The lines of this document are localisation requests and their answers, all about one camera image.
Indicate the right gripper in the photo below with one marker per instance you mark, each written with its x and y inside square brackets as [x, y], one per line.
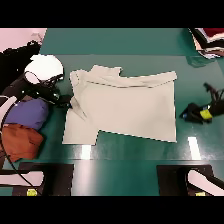
[195, 114]

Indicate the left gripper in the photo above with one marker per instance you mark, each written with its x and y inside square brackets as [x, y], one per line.
[60, 100]

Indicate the purple garment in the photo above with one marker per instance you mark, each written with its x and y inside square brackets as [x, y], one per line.
[26, 115]

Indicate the white garment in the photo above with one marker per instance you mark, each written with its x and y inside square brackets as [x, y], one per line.
[46, 66]

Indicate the orange garment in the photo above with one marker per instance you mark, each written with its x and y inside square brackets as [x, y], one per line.
[20, 141]

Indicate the heap of clothes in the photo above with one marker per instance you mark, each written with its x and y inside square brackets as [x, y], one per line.
[208, 47]

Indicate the red garment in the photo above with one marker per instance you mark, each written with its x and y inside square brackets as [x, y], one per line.
[215, 31]

